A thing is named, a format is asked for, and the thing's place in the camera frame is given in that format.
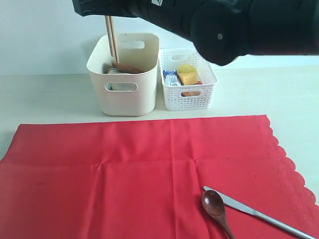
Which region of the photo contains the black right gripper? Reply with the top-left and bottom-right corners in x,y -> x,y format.
72,0 -> 163,18

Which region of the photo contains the wooden chopstick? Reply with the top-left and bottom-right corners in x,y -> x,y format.
109,16 -> 120,64
105,16 -> 115,57

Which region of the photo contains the brown wooden plate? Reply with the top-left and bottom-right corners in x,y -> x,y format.
112,61 -> 144,74

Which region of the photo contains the yellow lemon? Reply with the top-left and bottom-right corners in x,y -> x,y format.
177,64 -> 197,73

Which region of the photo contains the blue white milk carton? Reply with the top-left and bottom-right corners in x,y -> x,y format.
163,70 -> 181,87

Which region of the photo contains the orange cheese wedge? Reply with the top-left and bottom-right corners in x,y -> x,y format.
178,72 -> 198,86

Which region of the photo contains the pale green ceramic bowl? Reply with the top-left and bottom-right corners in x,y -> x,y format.
106,82 -> 137,91

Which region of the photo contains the orange fried chicken piece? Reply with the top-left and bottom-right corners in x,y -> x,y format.
181,91 -> 201,97

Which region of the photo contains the dark wooden spoon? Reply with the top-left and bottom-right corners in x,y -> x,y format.
202,190 -> 235,239

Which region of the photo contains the silver table knife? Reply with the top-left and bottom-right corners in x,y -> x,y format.
203,186 -> 315,239

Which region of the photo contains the stainless steel cup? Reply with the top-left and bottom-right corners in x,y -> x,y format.
105,68 -> 123,74

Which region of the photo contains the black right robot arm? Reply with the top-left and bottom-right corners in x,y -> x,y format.
73,0 -> 319,66

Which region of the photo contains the cream plastic bin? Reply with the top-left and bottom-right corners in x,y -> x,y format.
87,33 -> 160,116

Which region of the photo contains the white perforated plastic basket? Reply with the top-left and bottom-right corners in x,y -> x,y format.
159,48 -> 217,111

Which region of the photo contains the red table cloth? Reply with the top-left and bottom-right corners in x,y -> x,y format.
0,115 -> 319,239

